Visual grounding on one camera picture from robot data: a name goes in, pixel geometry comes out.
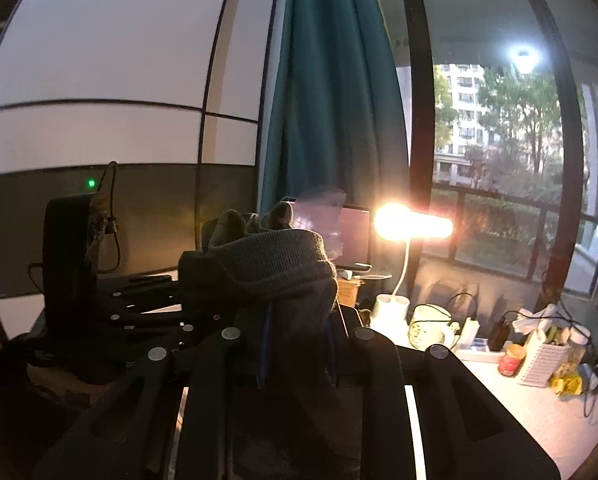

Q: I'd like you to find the white printed mug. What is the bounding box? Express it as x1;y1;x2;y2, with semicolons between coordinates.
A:
409;304;459;351

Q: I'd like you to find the balcony railing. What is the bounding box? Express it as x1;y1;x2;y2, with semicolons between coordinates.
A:
429;182;598;293

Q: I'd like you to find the white power strip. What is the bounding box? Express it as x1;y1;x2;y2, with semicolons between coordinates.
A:
454;337;505;365

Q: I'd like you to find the white perforated basket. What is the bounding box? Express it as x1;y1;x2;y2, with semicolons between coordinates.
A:
518;330;572;388

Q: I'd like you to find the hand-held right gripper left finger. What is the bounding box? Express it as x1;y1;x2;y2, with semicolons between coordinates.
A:
33;305;280;480

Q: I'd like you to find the white crumpled tissue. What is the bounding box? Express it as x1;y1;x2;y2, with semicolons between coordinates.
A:
512;304;562;333

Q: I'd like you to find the glass jar white lid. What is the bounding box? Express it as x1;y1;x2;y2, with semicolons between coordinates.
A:
566;327;591;366

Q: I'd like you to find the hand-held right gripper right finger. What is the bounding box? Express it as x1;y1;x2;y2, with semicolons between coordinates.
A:
329;310;562;480

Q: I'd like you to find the teal window curtain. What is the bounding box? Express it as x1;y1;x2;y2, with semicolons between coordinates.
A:
256;0;411;271

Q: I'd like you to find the black braided cable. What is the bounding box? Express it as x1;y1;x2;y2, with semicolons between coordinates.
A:
28;161;122;306

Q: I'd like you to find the apartment building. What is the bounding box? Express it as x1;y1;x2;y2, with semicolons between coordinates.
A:
434;62;486;183

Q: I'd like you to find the yellow packet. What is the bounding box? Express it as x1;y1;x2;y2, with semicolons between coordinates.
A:
549;372;585;397

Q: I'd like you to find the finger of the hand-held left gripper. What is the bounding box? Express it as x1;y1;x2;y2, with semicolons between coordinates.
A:
106;305;230;348
99;274;182;308

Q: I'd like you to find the cardboard box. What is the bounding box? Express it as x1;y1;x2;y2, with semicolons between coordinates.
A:
336;277;365;308

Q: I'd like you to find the white desk lamp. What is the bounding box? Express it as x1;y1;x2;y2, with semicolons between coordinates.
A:
370;202;455;333

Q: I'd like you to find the black charger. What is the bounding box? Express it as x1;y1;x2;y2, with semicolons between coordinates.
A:
489;321;512;352

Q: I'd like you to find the dark brown t-shirt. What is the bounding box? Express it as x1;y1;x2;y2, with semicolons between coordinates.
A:
178;201;352;480

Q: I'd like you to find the red can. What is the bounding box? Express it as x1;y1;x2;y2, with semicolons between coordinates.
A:
498;343;526;377

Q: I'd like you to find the white charger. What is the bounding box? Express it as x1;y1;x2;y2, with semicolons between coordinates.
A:
460;316;480;346

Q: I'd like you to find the thin black charger cable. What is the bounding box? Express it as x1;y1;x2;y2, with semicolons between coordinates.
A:
444;292;481;320

